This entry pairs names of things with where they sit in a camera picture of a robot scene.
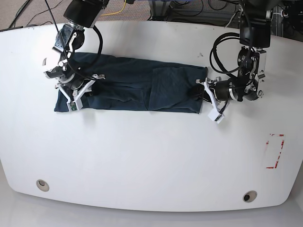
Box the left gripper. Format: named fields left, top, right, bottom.
left=188, top=81, right=232, bottom=101

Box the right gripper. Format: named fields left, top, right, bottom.
left=65, top=78, right=102, bottom=96

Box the dark blue t-shirt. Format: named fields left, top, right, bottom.
left=53, top=52, right=208, bottom=114

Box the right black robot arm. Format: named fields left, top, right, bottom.
left=45, top=0, right=108, bottom=96

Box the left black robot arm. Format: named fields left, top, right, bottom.
left=189, top=0, right=272, bottom=102

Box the red tape rectangle marking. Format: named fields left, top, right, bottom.
left=263, top=134, right=285, bottom=169

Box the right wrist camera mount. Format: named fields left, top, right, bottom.
left=55, top=73, right=105, bottom=112

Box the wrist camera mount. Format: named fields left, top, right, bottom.
left=196, top=79, right=224, bottom=124
left=55, top=73, right=105, bottom=112

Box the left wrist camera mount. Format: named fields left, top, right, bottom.
left=196, top=79, right=224, bottom=124

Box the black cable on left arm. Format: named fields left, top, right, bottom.
left=209, top=32, right=249, bottom=79

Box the yellow cable on floor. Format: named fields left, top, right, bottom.
left=101, top=0, right=126, bottom=17

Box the left table cable grommet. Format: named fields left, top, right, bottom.
left=36, top=180, right=50, bottom=192

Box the table cable grommet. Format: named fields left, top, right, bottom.
left=36, top=180, right=50, bottom=192
left=243, top=191, right=258, bottom=203

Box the right table cable grommet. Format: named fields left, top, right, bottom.
left=243, top=191, right=258, bottom=203

